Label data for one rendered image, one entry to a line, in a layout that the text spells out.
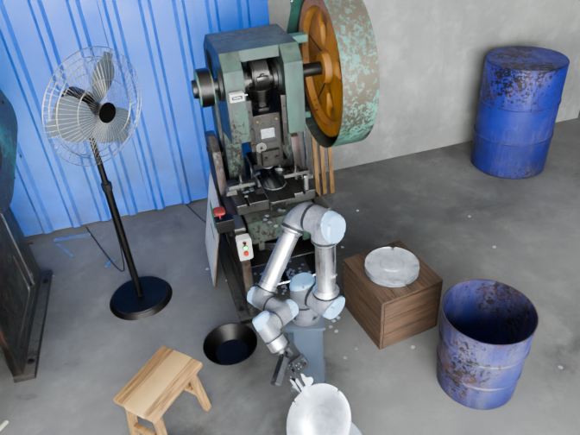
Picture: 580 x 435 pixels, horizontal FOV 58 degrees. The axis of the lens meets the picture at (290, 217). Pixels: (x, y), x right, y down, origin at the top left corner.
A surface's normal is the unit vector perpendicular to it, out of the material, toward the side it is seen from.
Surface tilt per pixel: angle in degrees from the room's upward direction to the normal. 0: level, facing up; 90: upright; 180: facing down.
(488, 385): 92
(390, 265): 0
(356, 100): 94
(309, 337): 90
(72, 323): 0
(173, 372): 0
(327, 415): 55
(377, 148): 90
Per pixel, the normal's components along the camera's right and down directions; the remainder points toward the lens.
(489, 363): -0.14, 0.60
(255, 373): -0.07, -0.82
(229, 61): 0.16, -0.20
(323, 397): 0.47, -0.13
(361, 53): 0.24, 0.13
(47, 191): 0.29, 0.53
